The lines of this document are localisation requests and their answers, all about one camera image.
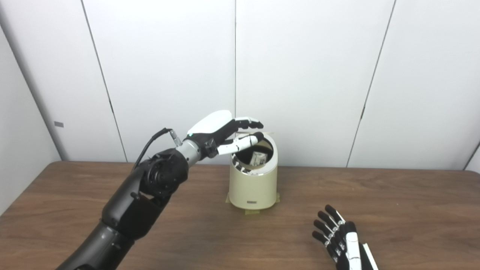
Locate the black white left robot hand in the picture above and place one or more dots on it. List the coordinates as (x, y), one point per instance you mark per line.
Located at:
(212, 125)

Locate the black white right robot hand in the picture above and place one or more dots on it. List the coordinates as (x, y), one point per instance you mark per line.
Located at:
(350, 247)

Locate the small gray wall label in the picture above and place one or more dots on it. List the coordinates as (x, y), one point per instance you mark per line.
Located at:
(59, 124)

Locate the cream-colored round bin body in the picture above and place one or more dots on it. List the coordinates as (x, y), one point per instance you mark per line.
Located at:
(253, 187)

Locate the white green milk carton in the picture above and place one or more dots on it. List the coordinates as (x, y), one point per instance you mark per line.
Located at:
(258, 158)

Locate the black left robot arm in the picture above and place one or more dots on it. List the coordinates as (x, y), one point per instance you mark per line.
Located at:
(131, 210)

